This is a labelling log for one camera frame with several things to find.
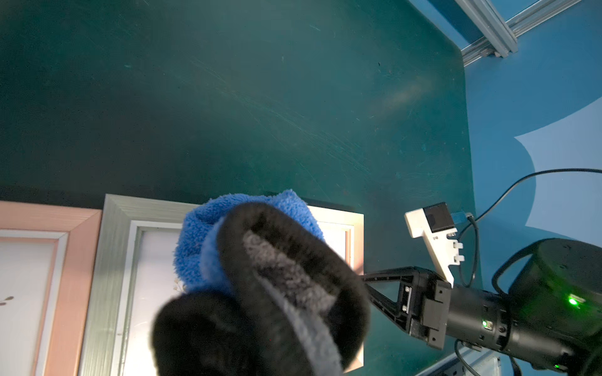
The pink picture frame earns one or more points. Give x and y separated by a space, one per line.
343 232
47 260

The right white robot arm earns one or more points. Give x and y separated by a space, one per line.
550 317

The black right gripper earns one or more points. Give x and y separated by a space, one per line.
436 309

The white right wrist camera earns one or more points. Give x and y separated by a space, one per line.
435 225

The aluminium frame rail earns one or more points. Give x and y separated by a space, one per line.
500 37

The grey-green picture frame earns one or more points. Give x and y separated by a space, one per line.
133 279

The blue black-edged cloth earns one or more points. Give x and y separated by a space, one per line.
263 294

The aluminium mounting rail front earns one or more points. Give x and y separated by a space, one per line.
484 362

